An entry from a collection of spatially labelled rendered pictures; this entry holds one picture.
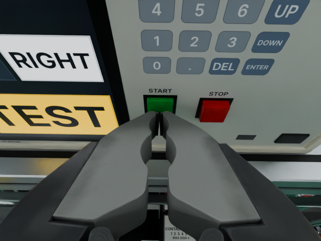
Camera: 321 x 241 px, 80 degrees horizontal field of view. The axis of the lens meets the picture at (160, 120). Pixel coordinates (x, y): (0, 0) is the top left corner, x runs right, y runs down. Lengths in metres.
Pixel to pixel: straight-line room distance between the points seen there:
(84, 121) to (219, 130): 0.11
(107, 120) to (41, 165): 0.09
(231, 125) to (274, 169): 0.07
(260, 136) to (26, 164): 0.22
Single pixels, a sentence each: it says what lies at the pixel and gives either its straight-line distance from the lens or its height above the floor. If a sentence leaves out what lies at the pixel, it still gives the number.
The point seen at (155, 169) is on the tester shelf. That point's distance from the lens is 0.19.
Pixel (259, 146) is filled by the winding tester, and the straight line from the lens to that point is 0.21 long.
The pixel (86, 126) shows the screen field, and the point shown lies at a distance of 0.17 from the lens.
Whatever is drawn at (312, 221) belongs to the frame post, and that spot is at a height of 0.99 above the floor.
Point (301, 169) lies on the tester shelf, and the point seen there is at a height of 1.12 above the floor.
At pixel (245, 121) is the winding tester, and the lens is 0.17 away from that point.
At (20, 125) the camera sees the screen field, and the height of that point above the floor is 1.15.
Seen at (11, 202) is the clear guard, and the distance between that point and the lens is 0.28.
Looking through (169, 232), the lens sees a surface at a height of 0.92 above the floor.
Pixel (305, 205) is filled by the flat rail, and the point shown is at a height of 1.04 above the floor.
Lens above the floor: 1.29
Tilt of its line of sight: 54 degrees down
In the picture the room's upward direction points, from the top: 1 degrees clockwise
